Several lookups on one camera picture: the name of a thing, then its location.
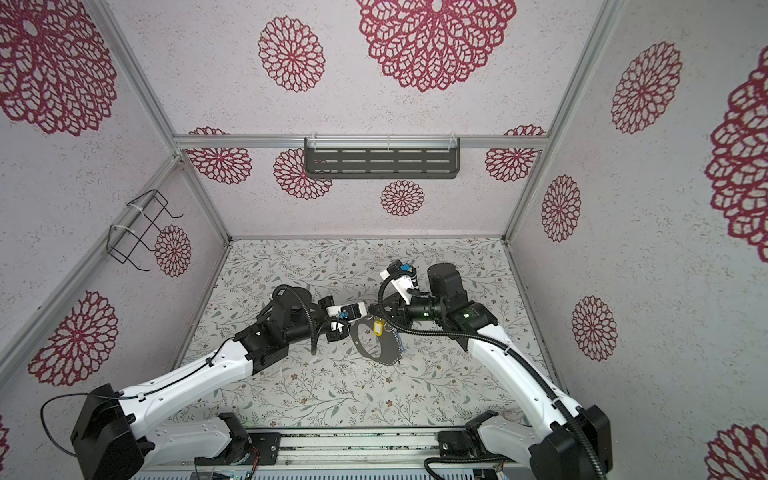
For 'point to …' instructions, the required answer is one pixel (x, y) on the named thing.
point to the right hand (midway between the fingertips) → (373, 305)
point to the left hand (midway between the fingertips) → (360, 309)
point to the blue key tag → (401, 342)
